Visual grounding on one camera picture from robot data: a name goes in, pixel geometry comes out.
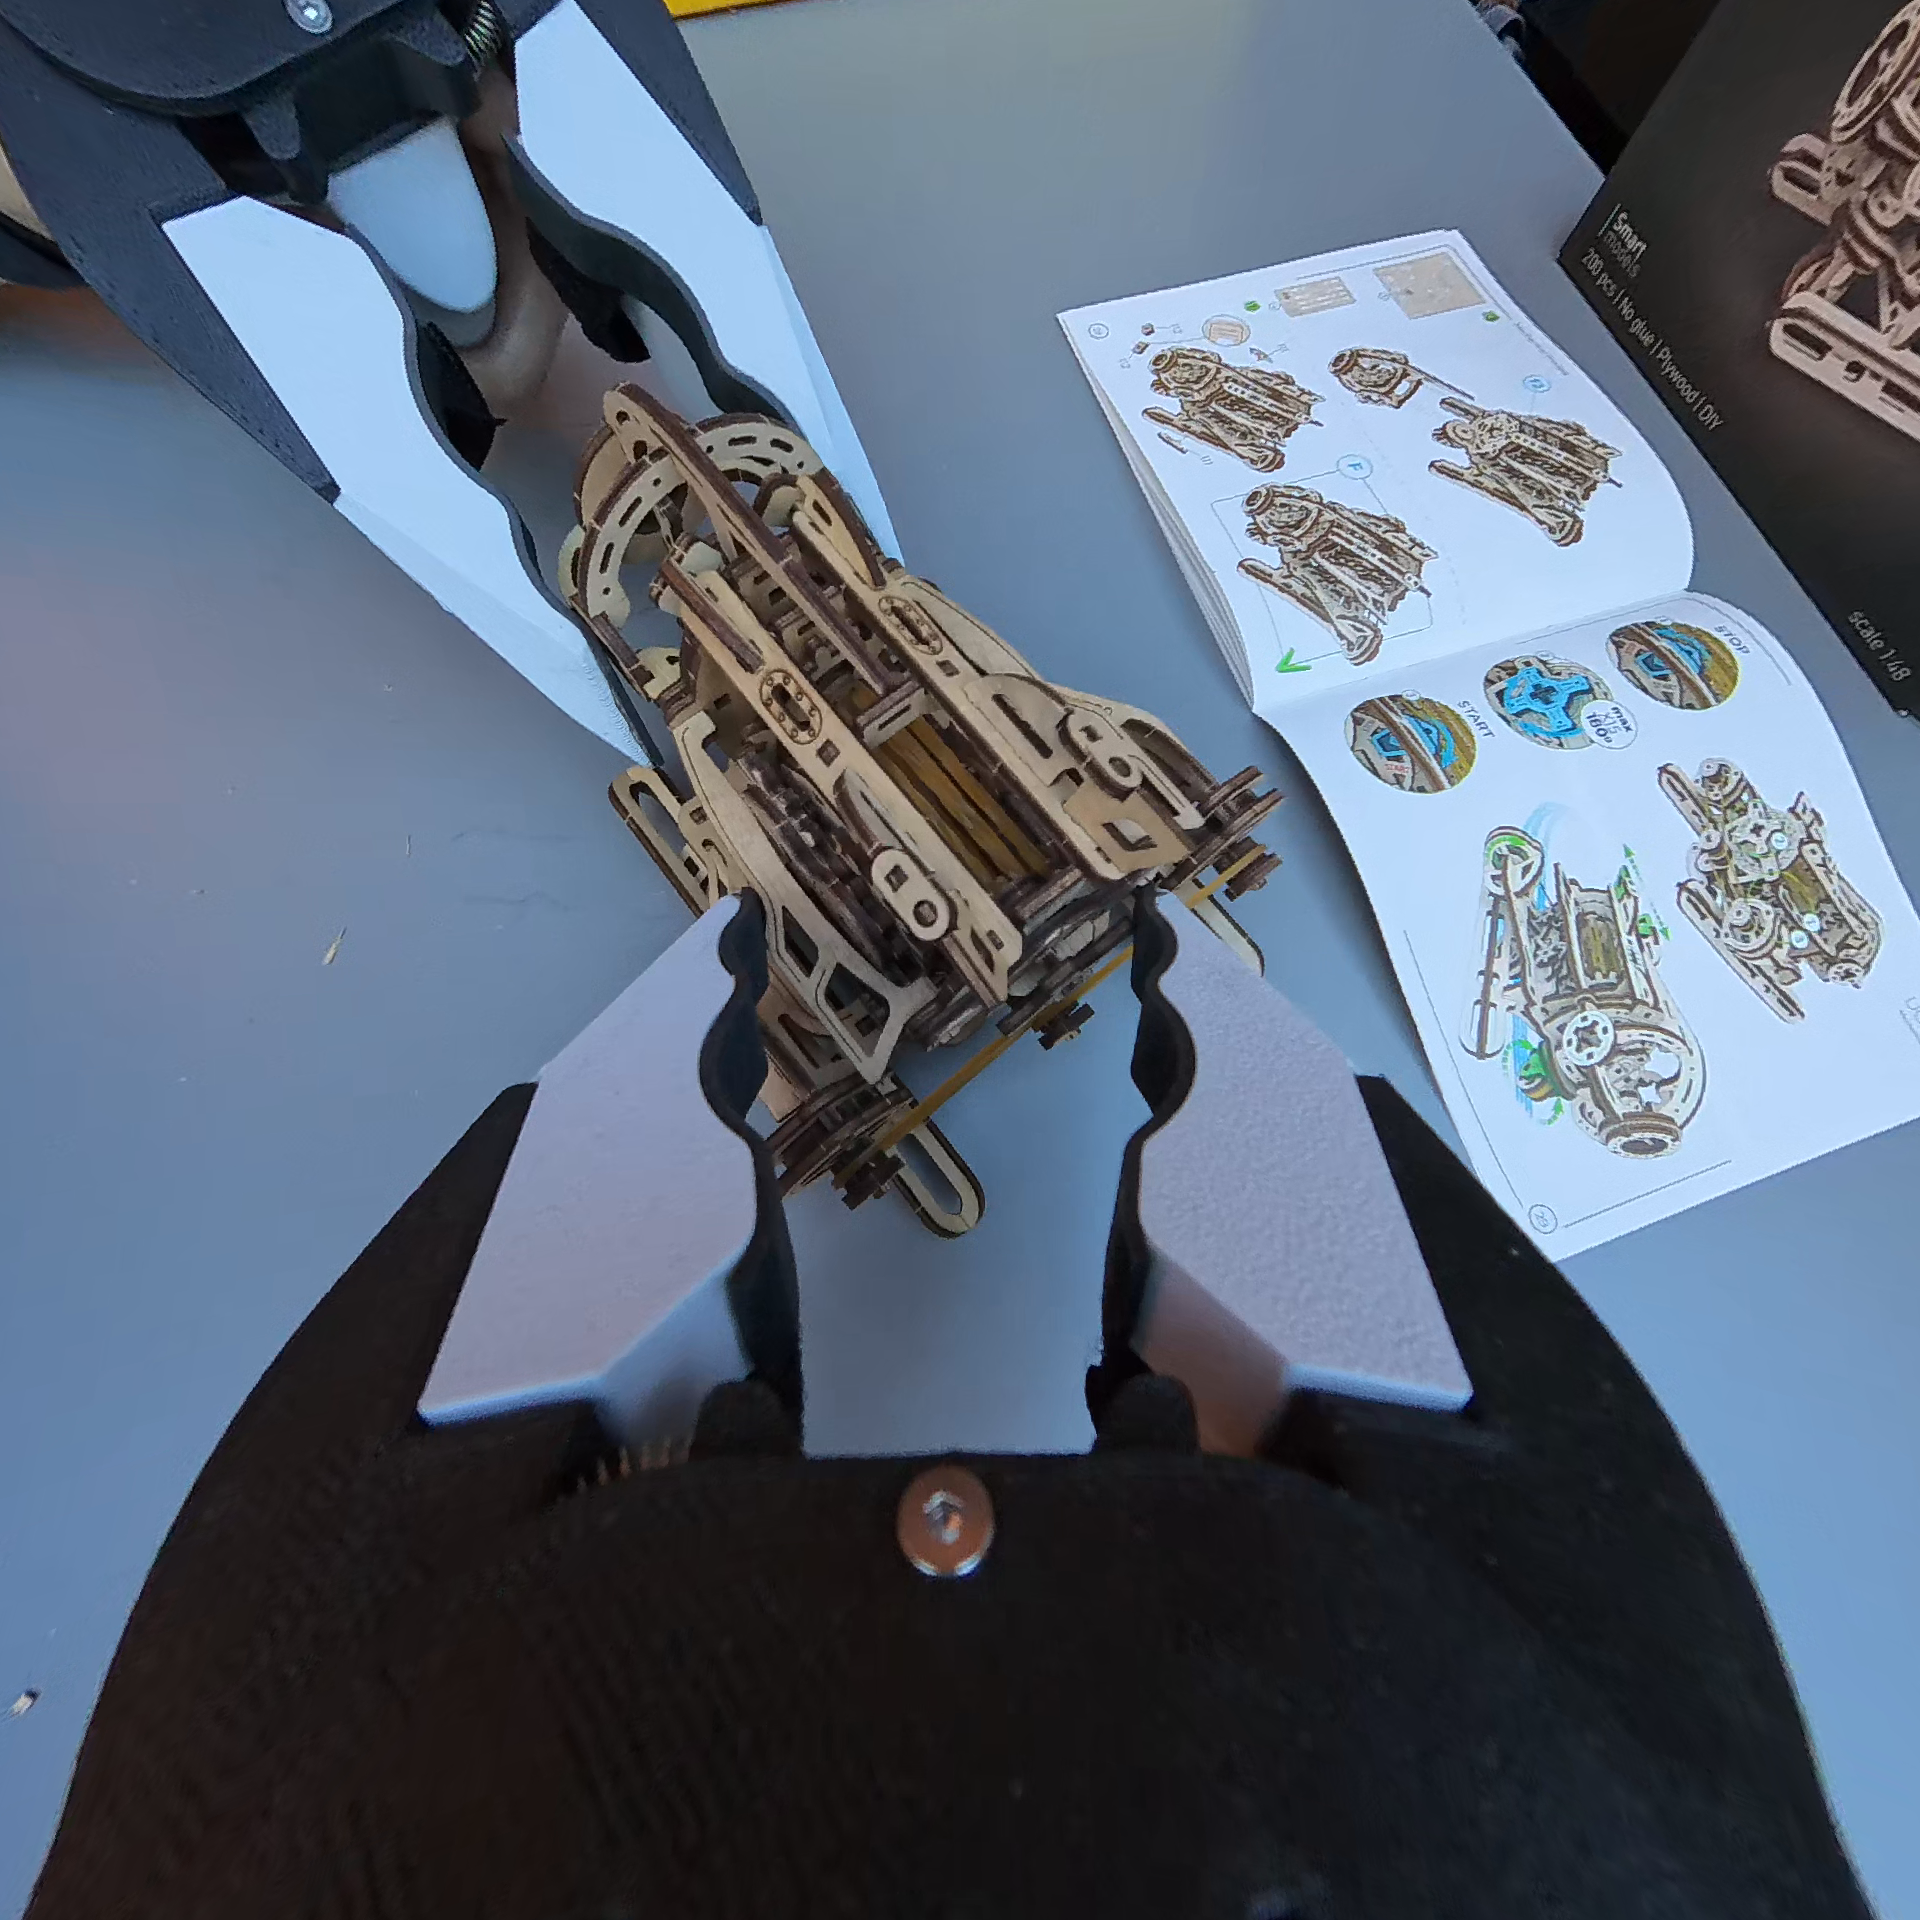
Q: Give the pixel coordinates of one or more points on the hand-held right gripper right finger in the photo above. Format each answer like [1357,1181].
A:
[1291,1200]

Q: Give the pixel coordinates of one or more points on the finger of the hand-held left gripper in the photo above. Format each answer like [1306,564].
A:
[552,105]
[375,451]

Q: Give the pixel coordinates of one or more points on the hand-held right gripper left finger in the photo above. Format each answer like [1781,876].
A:
[600,1200]

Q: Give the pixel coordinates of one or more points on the wooden mechanical model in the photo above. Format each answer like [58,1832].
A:
[901,751]

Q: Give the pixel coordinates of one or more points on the yellow plastic bin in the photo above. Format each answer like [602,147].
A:
[727,4]

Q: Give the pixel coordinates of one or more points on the illustrated instruction booklet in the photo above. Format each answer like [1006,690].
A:
[1501,523]

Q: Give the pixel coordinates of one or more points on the black and teal kit box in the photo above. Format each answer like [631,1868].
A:
[1724,376]

